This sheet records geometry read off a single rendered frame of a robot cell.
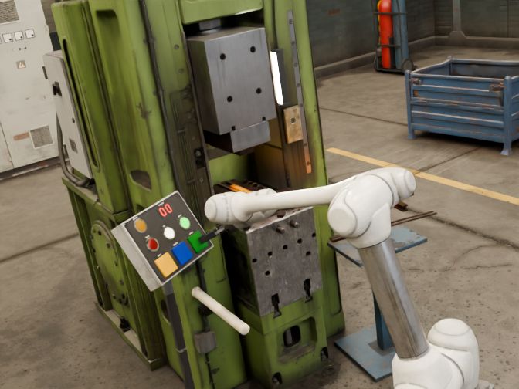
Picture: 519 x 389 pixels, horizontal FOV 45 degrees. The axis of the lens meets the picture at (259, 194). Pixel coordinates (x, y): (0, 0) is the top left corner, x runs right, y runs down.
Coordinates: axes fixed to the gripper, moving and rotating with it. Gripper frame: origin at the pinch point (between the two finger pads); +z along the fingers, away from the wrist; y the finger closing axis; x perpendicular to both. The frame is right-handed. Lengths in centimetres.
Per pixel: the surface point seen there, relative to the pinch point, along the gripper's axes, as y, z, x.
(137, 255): -27.0, 7.8, 9.1
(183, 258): -11.5, 4.8, -1.6
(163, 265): -21.9, 4.8, 0.5
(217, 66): 35, -26, 56
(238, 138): 38.5, -11.1, 27.5
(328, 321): 86, 44, -81
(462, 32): 950, 180, 14
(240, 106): 42, -19, 38
